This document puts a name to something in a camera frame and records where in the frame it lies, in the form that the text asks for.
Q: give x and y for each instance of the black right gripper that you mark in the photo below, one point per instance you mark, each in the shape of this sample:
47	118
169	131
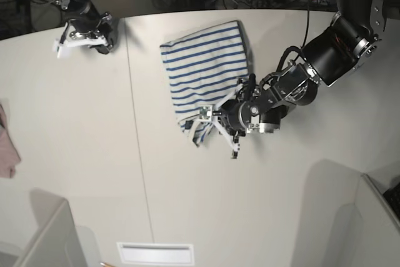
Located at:
83	21

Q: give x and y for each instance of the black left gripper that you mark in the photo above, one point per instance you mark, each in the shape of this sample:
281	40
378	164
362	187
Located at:
270	100

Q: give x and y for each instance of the blue white striped T-shirt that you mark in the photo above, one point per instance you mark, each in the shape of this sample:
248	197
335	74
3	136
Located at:
202	68

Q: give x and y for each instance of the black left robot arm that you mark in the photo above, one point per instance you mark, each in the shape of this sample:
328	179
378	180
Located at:
352	36

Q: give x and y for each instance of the pink cloth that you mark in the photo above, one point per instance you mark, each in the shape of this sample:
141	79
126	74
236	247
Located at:
10	157

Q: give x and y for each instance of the black keyboard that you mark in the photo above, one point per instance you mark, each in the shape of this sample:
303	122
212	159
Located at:
392	196

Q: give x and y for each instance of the right grey partition panel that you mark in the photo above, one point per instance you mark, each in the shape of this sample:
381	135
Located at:
365	232

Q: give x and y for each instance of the grey partition panel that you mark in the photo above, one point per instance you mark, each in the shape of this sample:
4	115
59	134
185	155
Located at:
365	232
38	229

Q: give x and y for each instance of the left grey partition panel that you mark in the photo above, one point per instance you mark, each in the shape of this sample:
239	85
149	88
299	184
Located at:
38	229

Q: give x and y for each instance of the white table inlay plate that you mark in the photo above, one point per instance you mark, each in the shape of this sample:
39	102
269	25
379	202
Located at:
157	254

